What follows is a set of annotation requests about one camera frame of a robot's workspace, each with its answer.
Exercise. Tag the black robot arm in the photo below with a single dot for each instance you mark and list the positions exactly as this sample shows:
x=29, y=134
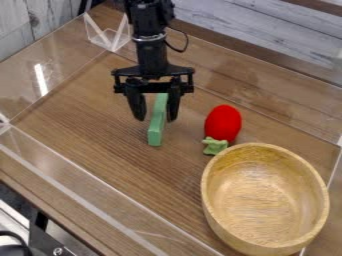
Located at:
x=150, y=17

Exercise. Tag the long green block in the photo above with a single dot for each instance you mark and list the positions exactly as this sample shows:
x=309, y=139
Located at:
x=158, y=119

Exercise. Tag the brown wooden bowl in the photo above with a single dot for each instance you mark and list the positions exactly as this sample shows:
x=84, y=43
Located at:
x=265, y=199

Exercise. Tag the red plush strawberry toy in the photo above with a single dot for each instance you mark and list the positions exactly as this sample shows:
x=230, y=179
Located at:
x=222, y=126

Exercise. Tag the black metal table frame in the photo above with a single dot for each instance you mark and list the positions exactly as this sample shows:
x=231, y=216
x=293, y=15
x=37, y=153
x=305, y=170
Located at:
x=27, y=227

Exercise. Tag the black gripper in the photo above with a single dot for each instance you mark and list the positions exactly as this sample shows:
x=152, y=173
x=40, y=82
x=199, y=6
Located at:
x=152, y=76

